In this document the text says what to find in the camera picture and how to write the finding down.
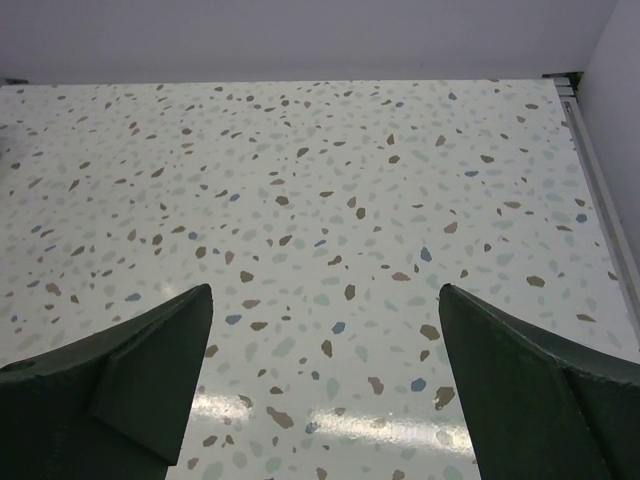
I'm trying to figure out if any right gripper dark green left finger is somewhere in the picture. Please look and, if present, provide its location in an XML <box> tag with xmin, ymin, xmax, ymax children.
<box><xmin>1</xmin><ymin>284</ymin><xmax>212</xmax><ymax>479</ymax></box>

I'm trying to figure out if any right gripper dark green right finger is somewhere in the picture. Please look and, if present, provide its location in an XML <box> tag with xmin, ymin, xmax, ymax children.
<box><xmin>439</xmin><ymin>284</ymin><xmax>639</xmax><ymax>479</ymax></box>

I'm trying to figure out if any aluminium table frame rail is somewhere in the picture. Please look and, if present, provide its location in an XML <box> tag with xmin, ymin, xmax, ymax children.
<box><xmin>542</xmin><ymin>72</ymin><xmax>639</xmax><ymax>327</ymax></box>

